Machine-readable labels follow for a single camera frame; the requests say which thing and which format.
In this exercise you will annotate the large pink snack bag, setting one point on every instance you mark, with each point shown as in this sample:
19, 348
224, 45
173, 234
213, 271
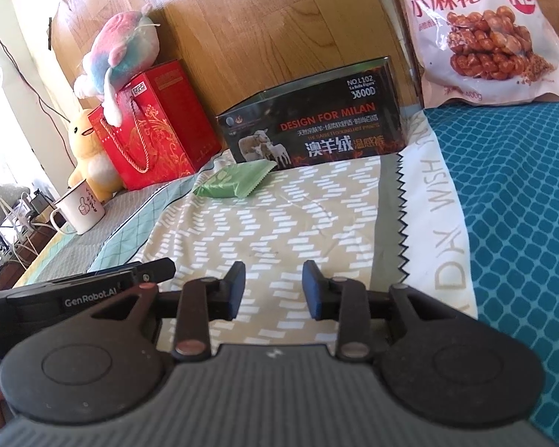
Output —
470, 32

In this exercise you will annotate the grey checked sheet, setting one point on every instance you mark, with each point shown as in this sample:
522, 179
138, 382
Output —
70, 254

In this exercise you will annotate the yellow plush toy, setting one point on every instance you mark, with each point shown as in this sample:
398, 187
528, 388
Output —
91, 158

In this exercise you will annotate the teal patterned blanket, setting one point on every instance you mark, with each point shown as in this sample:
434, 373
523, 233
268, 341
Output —
517, 219

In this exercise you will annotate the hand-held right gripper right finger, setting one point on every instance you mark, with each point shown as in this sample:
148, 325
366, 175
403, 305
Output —
312, 295

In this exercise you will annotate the beige zigzag blanket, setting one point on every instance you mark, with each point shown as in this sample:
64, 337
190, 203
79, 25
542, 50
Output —
284, 214

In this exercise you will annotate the dark cardboard box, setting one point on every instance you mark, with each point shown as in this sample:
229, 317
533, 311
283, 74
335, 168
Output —
307, 102

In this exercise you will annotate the wooden headboard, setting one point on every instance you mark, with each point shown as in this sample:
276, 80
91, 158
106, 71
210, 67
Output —
261, 18

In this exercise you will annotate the white enamel mug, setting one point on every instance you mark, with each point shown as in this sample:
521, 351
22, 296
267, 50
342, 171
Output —
81, 209

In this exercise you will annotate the light green striped quilt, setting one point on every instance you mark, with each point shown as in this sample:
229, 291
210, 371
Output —
135, 228

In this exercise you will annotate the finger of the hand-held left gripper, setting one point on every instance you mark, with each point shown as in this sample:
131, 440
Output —
158, 267

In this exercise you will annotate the red gift bag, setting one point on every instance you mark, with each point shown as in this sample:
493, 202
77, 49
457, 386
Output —
172, 121

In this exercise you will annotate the light green snack packet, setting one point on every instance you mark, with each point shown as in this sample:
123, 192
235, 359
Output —
228, 181

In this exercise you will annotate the pastel rainbow plush toy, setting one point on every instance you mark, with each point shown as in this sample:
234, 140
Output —
121, 51

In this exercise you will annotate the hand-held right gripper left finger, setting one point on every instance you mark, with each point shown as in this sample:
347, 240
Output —
235, 288

